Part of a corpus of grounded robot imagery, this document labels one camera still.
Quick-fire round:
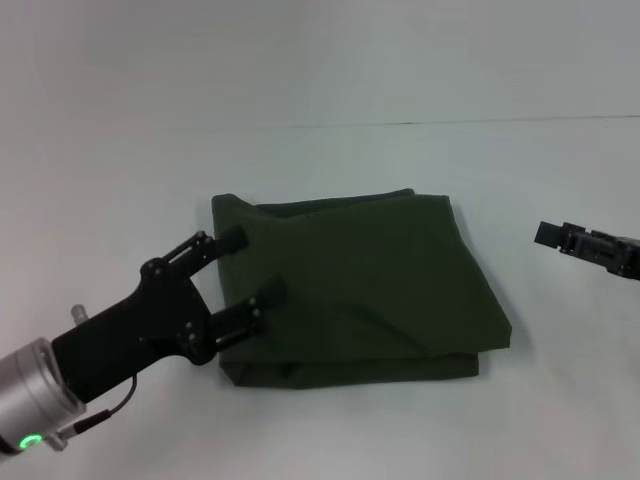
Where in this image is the dark left gripper cable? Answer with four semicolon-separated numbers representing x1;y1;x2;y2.
62;373;139;436

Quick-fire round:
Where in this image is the dark green shirt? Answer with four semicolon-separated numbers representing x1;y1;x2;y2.
210;187;514;390

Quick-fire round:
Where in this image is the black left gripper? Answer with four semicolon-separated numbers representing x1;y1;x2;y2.
49;224;289;404

